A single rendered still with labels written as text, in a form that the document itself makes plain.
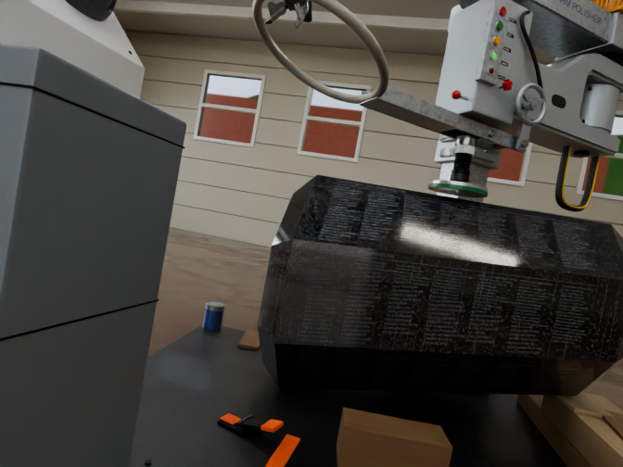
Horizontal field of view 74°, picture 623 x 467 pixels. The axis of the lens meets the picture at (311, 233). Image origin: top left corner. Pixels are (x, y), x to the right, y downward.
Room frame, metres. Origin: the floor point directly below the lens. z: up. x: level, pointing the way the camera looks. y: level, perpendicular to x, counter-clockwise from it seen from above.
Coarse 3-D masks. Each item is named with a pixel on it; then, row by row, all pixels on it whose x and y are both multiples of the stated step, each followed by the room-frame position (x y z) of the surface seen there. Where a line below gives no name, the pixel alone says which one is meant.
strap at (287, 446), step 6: (288, 438) 1.21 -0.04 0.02; (294, 438) 1.21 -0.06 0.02; (300, 438) 1.22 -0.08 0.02; (282, 444) 1.17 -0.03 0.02; (288, 444) 1.18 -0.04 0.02; (294, 444) 1.18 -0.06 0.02; (276, 450) 1.13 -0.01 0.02; (282, 450) 1.14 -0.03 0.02; (288, 450) 1.14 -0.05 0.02; (276, 456) 1.11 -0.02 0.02; (282, 456) 1.11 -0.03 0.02; (288, 456) 1.12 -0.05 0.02; (270, 462) 1.07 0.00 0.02; (276, 462) 1.08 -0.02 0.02; (282, 462) 1.08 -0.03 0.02
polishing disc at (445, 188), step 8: (432, 184) 1.56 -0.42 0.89; (440, 184) 1.52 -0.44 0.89; (448, 184) 1.50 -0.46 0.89; (456, 184) 1.48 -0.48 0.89; (440, 192) 1.67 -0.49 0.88; (448, 192) 1.62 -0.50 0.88; (456, 192) 1.58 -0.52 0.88; (464, 192) 1.54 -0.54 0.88; (472, 192) 1.50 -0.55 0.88; (480, 192) 1.49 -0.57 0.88
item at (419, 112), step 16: (384, 96) 1.35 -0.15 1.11; (400, 96) 1.38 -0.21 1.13; (384, 112) 1.48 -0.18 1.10; (400, 112) 1.45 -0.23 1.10; (416, 112) 1.41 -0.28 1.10; (432, 112) 1.44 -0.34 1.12; (448, 112) 1.46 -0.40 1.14; (432, 128) 1.55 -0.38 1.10; (448, 128) 1.51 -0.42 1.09; (464, 128) 1.50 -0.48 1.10; (480, 128) 1.53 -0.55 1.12; (480, 144) 1.68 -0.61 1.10; (496, 144) 1.70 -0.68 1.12; (512, 144) 1.60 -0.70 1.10
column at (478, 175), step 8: (448, 168) 2.42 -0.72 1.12; (472, 168) 2.33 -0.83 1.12; (480, 168) 2.35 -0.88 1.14; (488, 168) 2.37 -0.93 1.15; (440, 176) 2.46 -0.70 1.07; (448, 176) 2.40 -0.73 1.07; (472, 176) 2.33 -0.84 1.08; (480, 176) 2.36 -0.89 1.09; (480, 184) 2.36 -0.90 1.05; (472, 200) 2.35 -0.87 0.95; (480, 200) 2.37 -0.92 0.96
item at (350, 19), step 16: (256, 0) 1.23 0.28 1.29; (320, 0) 1.08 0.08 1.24; (336, 0) 1.08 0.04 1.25; (256, 16) 1.31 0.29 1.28; (352, 16) 1.09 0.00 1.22; (368, 32) 1.11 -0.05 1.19; (272, 48) 1.45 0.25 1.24; (368, 48) 1.15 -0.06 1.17; (288, 64) 1.50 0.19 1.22; (384, 64) 1.19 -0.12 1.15; (304, 80) 1.53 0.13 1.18; (384, 80) 1.24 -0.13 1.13; (336, 96) 1.51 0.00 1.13; (352, 96) 1.47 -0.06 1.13; (368, 96) 1.39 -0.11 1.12
